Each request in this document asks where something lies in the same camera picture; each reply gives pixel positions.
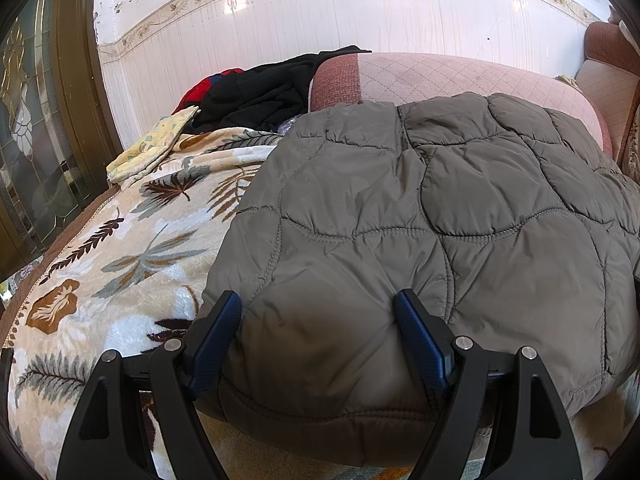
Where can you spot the pale yellow cloth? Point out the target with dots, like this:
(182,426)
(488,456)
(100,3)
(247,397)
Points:
(150,145)

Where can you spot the pink sofa backrest cushion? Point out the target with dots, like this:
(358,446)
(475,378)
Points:
(425,77)

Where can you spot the shiny purple bag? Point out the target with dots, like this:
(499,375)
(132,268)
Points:
(289,126)

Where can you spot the olive green puffer jacket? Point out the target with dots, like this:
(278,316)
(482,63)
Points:
(400,200)

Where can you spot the wooden glass door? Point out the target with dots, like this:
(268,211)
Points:
(45,135)

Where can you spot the cream lace cloth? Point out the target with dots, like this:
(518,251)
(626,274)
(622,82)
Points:
(567,81)

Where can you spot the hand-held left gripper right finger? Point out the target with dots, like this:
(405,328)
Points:
(425,345)

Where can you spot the brown patterned cushion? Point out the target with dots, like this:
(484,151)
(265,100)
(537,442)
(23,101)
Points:
(632,150)

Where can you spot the red garment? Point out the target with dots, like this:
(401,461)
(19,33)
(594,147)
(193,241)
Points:
(200,92)

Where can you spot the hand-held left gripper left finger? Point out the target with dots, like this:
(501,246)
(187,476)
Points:
(215,345)

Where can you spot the leaf-printed fleece blanket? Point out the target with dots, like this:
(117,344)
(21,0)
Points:
(125,270)

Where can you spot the black clothes pile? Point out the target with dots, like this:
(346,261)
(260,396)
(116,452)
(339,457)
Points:
(265,90)

